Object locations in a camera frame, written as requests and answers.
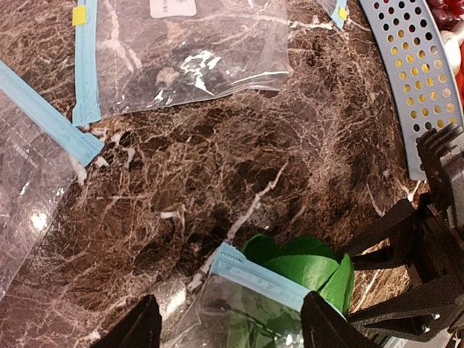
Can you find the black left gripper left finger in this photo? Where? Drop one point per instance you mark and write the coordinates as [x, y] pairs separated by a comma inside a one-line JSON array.
[[140, 328]]

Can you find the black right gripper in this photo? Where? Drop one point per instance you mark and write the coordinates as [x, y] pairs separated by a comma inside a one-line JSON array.
[[428, 239]]

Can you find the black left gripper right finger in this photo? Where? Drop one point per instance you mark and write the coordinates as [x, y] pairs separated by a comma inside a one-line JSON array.
[[323, 327]]

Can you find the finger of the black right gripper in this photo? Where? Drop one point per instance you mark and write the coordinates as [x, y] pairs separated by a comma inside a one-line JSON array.
[[422, 311]]

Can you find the green white bok choy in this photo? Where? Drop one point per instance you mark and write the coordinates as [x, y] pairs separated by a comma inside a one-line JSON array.
[[261, 322]]

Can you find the clear zip bag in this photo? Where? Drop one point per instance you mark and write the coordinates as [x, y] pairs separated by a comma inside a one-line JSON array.
[[40, 149], [206, 322], [337, 11], [133, 56]]

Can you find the light blue plastic basket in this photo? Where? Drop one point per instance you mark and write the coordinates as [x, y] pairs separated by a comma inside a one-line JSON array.
[[422, 82]]

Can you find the purple grape bunch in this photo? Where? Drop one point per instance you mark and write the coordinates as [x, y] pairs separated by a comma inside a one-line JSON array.
[[446, 13]]

